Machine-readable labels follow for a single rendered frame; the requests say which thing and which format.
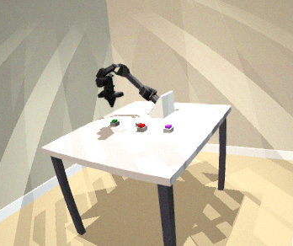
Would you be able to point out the red button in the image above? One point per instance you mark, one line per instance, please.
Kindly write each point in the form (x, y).
(141, 128)

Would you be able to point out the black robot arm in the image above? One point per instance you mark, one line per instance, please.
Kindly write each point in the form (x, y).
(123, 71)

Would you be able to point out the green button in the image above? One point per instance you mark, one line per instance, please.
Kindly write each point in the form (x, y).
(114, 122)

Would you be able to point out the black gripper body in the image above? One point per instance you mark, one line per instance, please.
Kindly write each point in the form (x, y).
(113, 95)

